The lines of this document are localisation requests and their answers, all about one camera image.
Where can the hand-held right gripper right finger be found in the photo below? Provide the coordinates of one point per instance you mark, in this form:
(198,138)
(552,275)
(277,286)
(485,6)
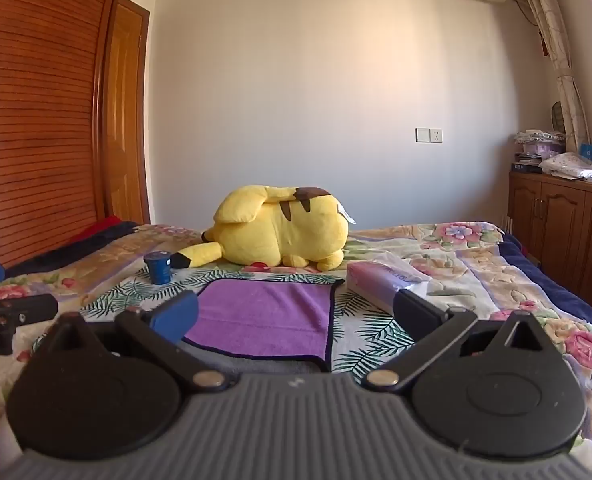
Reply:
(412,309)

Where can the stack of folded cloths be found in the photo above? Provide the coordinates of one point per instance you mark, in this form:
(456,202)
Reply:
(540,141)

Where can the white folded cloth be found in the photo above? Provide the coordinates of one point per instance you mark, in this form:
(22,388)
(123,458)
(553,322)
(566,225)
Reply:
(573,165)

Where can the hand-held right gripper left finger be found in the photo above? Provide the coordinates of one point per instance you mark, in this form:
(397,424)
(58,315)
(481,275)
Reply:
(175,316)

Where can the white wall socket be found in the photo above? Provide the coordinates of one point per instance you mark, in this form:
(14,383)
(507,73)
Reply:
(429,135)

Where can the patterned cream curtain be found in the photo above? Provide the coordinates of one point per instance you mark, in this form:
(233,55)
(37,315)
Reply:
(556,35)

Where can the slatted wooden wardrobe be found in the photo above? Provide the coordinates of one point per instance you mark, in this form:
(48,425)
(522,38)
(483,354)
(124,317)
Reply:
(35,110)

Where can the dark flat box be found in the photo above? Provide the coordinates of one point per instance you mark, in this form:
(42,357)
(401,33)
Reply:
(526,167)

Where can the dark blue blanket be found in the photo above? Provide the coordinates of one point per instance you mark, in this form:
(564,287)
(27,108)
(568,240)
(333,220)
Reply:
(561,290)

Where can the wooden cabinet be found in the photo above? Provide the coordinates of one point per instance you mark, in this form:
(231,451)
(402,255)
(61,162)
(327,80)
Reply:
(561,230)

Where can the red cloth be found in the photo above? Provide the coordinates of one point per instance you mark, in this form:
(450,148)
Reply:
(98,227)

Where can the pink tissue pack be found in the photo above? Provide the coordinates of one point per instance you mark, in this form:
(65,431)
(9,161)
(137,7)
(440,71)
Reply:
(376,285)

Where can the yellow plush toy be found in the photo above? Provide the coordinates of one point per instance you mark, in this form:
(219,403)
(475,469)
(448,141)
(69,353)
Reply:
(281,227)

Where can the dark blue cup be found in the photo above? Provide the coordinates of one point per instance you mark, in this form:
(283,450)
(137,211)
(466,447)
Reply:
(157,267)

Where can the purple towel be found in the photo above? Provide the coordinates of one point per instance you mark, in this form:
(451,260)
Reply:
(266,317)

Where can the electric fan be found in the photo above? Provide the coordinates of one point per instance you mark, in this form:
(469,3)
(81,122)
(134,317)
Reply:
(557,117)

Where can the wooden door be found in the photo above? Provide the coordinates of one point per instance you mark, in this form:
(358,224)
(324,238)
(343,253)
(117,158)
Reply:
(123,120)

